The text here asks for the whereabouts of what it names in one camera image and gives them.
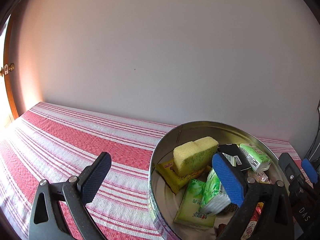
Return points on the brass door latch plate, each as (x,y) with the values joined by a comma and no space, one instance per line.
(8,70)

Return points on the small green tissue packet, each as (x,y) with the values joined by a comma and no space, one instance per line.
(255,156)

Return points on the green white tissue packet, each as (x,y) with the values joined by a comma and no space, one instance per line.
(212,195)

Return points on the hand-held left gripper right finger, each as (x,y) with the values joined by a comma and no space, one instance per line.
(227,177)

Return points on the red striped tablecloth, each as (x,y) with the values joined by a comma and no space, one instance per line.
(75,140)

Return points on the yellow snack packet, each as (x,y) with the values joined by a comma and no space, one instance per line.
(170,173)

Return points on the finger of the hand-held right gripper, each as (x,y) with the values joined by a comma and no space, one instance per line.
(310,172)
(290,170)

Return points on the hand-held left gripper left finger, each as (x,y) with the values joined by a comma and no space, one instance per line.
(96,177)

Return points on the large green tissue packet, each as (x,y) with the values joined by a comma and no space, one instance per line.
(190,205)

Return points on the pink candy wrapper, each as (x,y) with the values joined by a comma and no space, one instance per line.
(261,177)

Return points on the wooden door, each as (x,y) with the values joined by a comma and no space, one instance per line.
(11,92)

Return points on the round blue cookie tin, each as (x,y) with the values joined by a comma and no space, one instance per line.
(165,200)

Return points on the red patterned packet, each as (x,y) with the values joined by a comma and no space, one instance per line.
(253,222)

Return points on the black box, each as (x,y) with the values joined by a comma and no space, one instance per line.
(232,150)

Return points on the yellow sponge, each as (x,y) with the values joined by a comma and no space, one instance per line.
(192,155)

